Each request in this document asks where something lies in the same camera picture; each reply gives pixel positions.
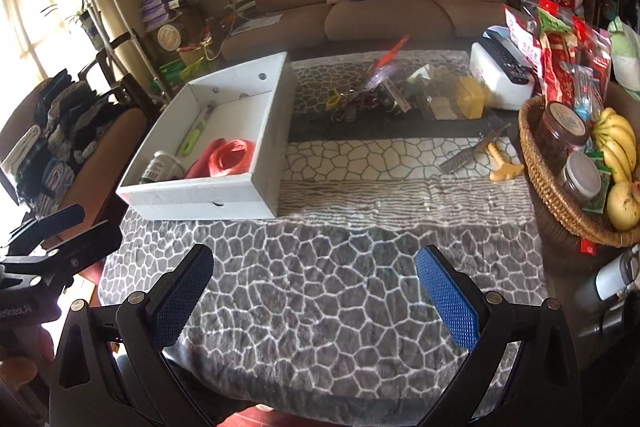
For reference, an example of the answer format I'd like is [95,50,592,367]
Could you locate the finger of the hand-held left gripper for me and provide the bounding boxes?
[42,220,123,280]
[7,204,86,253]

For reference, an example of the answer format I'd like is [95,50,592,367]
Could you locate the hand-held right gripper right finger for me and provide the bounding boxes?
[415,245,581,427]

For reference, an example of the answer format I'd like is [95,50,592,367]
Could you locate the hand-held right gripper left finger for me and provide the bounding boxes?
[50,243,236,427]

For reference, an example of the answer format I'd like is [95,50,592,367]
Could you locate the white cardboard box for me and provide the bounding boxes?
[116,52,293,220]

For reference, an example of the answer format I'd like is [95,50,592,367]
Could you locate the clear jar with white label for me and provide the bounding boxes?
[139,150,186,185]

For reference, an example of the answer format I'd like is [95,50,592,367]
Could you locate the red pouch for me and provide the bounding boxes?
[185,157,213,180]

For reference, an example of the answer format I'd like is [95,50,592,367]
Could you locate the green handled peeler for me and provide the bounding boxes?
[176,104,217,156]

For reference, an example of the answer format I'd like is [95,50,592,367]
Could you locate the yellow plastic container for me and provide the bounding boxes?
[455,76,493,120]

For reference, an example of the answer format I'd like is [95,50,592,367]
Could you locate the pile of folded clothes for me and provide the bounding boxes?
[0,69,121,212]

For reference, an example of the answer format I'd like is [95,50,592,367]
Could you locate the wooden chair with orange cushion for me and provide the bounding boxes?
[0,72,151,228]

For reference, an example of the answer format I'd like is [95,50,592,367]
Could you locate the metal comb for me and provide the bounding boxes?
[440,122,511,175]

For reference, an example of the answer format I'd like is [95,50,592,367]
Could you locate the wicker basket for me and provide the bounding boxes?
[518,94,640,248]

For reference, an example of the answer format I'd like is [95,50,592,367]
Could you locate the yellow wooden massager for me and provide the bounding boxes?
[487,142,526,182]

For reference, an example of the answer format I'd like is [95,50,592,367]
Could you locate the grey and white flask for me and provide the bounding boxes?
[572,244,640,348]

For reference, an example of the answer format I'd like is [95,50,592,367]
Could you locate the jar with grey lid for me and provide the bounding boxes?
[557,151,603,206]

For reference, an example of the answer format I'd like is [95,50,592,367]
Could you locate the green plastic hangers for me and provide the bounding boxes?
[159,61,193,82]

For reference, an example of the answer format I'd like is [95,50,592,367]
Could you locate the green sachet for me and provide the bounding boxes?
[582,149,613,214]

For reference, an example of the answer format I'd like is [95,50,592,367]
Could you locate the small clear plastic box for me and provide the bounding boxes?
[430,92,458,120]

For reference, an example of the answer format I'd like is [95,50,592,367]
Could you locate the yellow mango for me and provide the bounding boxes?
[605,181,640,230]

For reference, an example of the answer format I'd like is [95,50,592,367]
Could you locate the potted plant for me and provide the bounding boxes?
[42,0,108,50]

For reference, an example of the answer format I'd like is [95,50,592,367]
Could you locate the yellow-green bag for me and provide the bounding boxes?
[182,57,221,78]

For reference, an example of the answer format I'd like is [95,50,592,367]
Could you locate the jar of dark dried fruit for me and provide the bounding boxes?
[537,102,591,155]

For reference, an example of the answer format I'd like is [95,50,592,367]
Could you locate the heap of small trinkets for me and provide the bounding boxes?
[325,82,416,122]

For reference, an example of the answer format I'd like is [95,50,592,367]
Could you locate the white tissue box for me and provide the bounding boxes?
[470,26,536,110]

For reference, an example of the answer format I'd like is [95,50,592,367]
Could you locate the round printed tin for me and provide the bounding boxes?
[156,23,188,52]

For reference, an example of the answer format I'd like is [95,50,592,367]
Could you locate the crumpled clear wrapper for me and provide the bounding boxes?
[407,63,451,95]

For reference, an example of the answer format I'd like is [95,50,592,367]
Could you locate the bunch of bananas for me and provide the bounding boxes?
[592,107,638,182]

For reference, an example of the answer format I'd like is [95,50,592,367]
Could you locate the stack of purple boxes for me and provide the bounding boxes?
[139,0,183,30]

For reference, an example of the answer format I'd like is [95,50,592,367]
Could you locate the orange tool in clear packet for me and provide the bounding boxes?
[362,34,411,92]

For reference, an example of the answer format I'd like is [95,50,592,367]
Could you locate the black remote control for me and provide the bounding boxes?
[480,31,533,85]

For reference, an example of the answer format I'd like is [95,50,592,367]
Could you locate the pile of red snack packets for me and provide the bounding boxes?
[502,2,613,118]

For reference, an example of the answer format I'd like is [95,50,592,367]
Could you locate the sheets of paper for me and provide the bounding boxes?
[232,12,283,32]

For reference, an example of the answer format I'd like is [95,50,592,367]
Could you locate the pale green bag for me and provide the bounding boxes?
[607,17,640,82]

